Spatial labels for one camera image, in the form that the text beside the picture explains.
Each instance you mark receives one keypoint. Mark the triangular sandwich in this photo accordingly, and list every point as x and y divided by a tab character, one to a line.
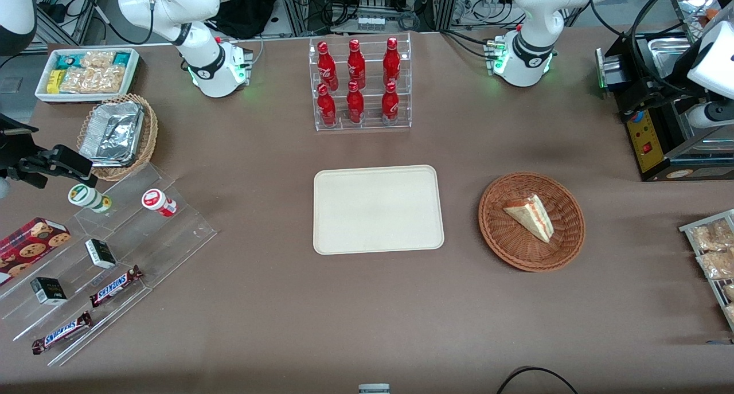
533	216

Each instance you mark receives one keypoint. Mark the Snickers bar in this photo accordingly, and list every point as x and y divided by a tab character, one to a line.
114	286
60	332

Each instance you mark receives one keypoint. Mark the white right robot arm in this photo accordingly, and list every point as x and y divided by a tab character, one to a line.
172	4

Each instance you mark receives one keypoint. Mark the grey box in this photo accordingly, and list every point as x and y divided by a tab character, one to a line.
374	389

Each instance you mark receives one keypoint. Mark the cream rectangular tray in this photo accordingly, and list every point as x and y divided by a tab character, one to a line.
375	210

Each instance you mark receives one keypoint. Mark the yellow snack pack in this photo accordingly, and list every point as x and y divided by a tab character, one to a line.
54	81

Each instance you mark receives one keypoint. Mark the green lidded cup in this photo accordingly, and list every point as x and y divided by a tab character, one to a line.
86	196

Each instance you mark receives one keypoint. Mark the white snack bin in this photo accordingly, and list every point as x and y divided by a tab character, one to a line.
43	96

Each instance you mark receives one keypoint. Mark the round brown wicker basket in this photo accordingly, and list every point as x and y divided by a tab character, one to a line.
504	239

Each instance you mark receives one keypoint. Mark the bagged pastry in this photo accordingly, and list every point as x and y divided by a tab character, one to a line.
714	236
717	265

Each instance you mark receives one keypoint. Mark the tray of packaged crackers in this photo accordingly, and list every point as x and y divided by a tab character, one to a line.
688	229

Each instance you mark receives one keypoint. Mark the clear acrylic stepped display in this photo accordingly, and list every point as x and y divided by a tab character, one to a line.
172	236

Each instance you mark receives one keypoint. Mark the black bag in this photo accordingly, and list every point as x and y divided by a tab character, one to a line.
246	7

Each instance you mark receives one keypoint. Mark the black hot food display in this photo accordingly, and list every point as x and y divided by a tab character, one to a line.
645	136

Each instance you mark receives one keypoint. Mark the clear rice cracker bag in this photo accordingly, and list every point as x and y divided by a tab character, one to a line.
94	80

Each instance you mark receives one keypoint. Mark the red cookie box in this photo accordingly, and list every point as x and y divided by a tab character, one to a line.
28	248

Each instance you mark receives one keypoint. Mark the clear acrylic bottle rack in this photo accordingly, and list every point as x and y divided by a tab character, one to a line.
370	124

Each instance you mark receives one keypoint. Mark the steel food pan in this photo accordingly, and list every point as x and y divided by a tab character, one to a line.
668	53

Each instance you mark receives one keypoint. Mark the red cola bottle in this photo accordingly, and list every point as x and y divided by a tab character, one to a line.
390	103
355	104
326	107
326	64
391	61
356	64

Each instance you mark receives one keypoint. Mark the teal snack pack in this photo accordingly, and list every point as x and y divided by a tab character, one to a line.
66	61

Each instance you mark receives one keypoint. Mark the small black box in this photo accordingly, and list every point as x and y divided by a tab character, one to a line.
49	291
101	254

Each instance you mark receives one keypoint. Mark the white power strip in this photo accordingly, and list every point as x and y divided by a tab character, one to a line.
370	23

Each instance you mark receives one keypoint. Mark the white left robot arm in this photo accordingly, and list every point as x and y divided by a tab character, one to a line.
530	15

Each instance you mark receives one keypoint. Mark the light wicker basket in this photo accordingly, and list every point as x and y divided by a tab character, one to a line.
150	136

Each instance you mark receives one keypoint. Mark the red lidded cup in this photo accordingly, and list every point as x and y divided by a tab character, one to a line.
157	202

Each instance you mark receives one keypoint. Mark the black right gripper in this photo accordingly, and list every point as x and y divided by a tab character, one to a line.
12	152

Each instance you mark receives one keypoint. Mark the aluminium foil container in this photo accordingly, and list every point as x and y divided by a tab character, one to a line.
112	133

